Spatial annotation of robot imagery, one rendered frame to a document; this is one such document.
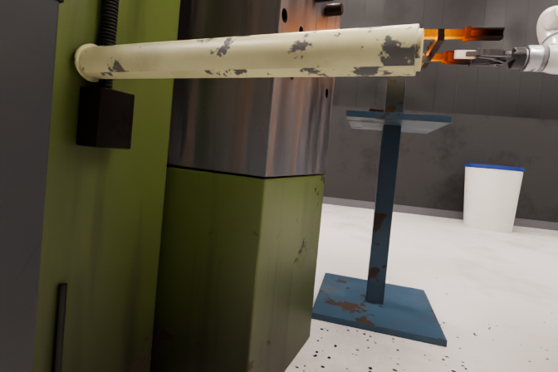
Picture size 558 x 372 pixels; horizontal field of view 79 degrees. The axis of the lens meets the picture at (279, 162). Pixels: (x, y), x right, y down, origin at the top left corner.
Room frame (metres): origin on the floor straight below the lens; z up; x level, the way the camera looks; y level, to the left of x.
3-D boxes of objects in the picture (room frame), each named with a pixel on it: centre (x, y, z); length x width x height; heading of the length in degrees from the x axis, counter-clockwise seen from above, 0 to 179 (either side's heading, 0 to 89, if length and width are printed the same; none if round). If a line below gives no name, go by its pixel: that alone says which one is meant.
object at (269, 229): (0.89, 0.20, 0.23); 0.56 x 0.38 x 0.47; 66
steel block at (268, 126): (0.89, 0.20, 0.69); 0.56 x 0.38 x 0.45; 66
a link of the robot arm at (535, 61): (1.20, -0.86, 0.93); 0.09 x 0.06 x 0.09; 165
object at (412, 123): (1.20, -0.39, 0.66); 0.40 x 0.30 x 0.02; 166
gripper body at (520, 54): (1.22, -0.79, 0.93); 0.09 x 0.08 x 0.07; 75
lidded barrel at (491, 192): (3.15, -2.00, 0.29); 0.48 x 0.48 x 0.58
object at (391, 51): (0.40, 0.08, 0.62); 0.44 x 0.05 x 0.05; 66
